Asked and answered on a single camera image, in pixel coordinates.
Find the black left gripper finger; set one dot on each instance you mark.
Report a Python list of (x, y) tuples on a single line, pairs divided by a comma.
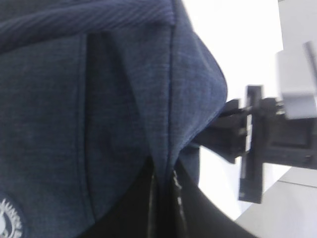
[(185, 213)]

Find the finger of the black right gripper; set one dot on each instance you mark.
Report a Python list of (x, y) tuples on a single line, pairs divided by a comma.
[(233, 109), (228, 140)]

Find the dark navy lunch bag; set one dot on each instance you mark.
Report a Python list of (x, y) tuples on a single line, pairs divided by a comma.
[(90, 92)]

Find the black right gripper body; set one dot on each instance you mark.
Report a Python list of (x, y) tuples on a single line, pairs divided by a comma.
[(274, 139)]

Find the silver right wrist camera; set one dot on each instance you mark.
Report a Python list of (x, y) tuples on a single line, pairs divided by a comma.
[(297, 78)]

